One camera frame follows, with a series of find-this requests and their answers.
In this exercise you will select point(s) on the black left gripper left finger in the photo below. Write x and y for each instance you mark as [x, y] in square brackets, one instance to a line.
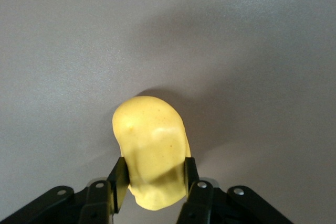
[97, 203]

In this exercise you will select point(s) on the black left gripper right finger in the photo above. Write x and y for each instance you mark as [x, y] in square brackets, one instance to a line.
[202, 203]

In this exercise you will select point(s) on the brown table mat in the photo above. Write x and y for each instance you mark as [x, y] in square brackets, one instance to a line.
[105, 37]

